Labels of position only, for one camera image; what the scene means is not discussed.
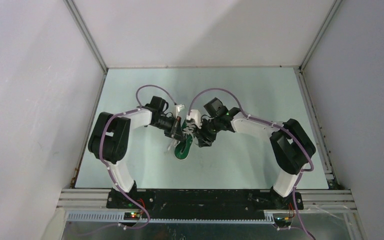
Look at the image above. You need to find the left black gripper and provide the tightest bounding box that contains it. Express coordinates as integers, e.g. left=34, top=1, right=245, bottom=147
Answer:
left=151, top=115, right=186, bottom=143

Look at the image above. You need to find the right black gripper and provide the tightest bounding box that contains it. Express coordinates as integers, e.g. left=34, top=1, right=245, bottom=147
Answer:
left=193, top=117, right=222, bottom=148

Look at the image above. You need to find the white shoelace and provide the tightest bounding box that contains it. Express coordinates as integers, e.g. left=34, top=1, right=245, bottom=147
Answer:
left=164, top=120, right=195, bottom=148

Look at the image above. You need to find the green canvas sneaker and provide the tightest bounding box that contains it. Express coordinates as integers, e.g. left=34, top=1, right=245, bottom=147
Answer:
left=174, top=120, right=194, bottom=161

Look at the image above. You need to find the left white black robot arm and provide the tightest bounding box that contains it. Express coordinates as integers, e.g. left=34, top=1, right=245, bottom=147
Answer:
left=87, top=96, right=186, bottom=208

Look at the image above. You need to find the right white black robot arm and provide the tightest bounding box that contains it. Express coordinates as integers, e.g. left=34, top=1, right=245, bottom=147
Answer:
left=186, top=97, right=316, bottom=210

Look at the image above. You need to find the left controller board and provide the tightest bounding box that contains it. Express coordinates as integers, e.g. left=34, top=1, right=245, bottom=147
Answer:
left=123, top=211, right=142, bottom=221

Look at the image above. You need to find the controller board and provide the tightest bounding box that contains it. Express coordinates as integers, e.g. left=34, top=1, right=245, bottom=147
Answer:
left=123, top=211, right=142, bottom=221
left=273, top=217, right=293, bottom=229

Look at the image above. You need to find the right controller board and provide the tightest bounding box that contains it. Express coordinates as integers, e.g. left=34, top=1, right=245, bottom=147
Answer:
left=273, top=217, right=293, bottom=229

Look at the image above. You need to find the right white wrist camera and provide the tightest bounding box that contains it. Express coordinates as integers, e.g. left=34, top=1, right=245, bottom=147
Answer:
left=186, top=109, right=202, bottom=129

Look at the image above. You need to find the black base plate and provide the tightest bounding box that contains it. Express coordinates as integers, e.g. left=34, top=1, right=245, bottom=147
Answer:
left=106, top=188, right=304, bottom=220

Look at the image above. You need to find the grey slotted cable duct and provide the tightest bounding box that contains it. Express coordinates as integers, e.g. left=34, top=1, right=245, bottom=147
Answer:
left=67, top=211, right=275, bottom=225

